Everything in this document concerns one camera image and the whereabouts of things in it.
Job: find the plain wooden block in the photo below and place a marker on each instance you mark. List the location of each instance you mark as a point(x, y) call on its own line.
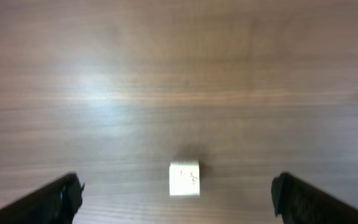
point(184, 178)

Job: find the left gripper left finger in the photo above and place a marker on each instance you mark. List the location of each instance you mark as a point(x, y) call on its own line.
point(56, 202)

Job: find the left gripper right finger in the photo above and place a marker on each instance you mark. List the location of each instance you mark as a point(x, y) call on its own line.
point(298, 202)

